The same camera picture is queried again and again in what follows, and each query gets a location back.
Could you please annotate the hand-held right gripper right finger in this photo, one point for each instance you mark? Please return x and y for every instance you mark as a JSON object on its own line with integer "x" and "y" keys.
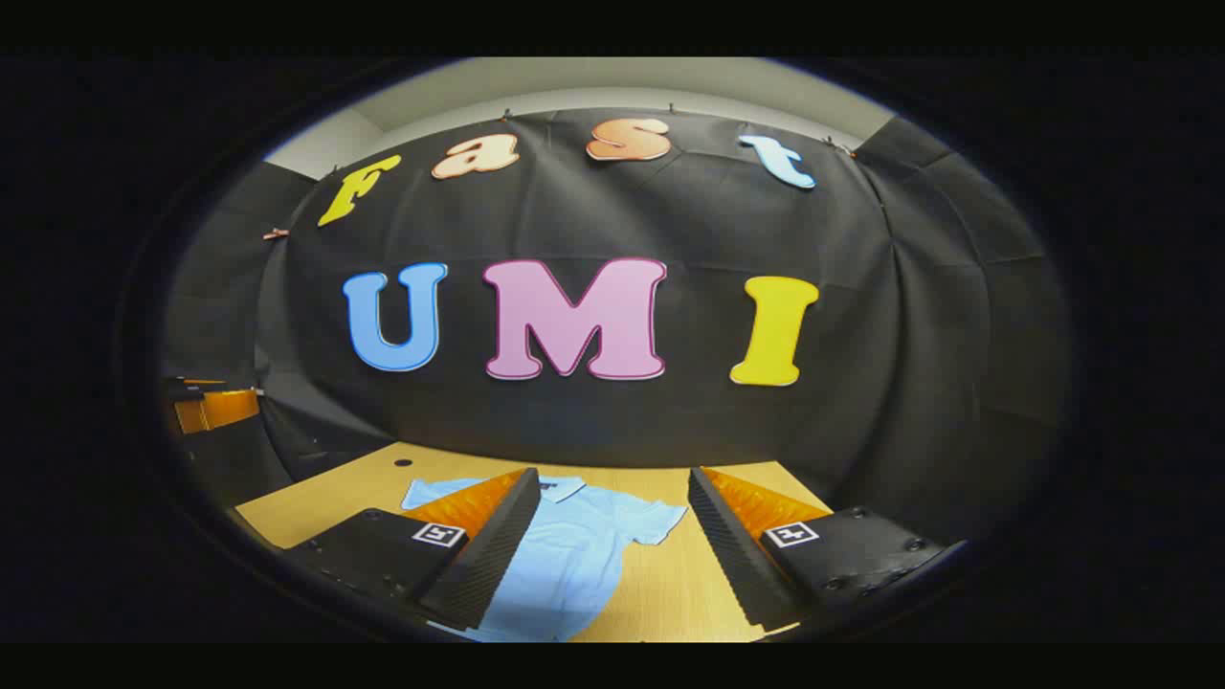
{"x": 732, "y": 555}

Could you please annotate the black backdrop cloth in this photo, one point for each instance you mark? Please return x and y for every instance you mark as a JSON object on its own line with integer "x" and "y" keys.
{"x": 689, "y": 220}

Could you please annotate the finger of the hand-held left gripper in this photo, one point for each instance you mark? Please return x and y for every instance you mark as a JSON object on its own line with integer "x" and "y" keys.
{"x": 225, "y": 410}

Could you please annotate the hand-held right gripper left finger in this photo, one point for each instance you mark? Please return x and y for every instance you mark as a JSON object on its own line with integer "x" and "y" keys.
{"x": 493, "y": 555}

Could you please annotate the light blue T-shirt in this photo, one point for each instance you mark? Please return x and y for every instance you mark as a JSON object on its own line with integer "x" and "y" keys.
{"x": 574, "y": 560}

